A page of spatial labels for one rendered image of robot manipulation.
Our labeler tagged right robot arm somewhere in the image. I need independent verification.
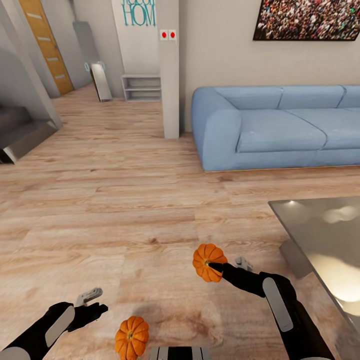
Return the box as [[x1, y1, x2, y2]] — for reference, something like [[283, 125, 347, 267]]
[[208, 256, 336, 360]]

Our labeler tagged pumpkin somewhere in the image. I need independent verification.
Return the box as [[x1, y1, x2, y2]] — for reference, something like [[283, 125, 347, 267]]
[[114, 315, 149, 360], [192, 243, 228, 283]]

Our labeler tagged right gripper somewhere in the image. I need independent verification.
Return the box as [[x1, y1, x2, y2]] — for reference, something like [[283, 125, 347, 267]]
[[208, 263, 253, 292]]

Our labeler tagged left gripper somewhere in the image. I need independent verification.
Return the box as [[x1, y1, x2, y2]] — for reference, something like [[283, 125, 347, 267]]
[[67, 302, 108, 333]]

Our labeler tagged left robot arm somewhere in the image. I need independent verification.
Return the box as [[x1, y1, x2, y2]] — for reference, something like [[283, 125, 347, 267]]
[[0, 287, 108, 360]]

